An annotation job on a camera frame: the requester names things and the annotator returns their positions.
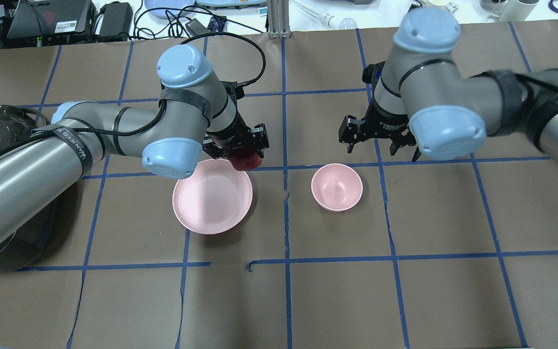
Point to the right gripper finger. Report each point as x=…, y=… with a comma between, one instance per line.
x=353, y=131
x=400, y=140

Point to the red apple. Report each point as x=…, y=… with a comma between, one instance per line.
x=243, y=159

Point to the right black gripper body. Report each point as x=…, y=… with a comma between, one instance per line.
x=382, y=119

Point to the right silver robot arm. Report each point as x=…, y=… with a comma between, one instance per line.
x=420, y=99

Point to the blue plate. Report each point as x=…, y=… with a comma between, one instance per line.
x=160, y=8

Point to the black computer box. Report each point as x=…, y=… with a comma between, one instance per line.
x=44, y=23

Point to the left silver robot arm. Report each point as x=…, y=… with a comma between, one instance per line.
x=197, y=113

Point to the light bulb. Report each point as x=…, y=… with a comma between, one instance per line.
x=333, y=22

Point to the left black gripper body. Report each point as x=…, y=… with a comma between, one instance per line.
x=233, y=136

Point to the pink bowl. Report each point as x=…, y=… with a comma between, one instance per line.
x=336, y=187

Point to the aluminium frame post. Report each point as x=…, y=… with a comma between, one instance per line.
x=277, y=17

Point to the pink plate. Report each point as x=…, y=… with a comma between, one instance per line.
x=214, y=199

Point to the black power adapter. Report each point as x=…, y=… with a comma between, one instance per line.
x=115, y=21

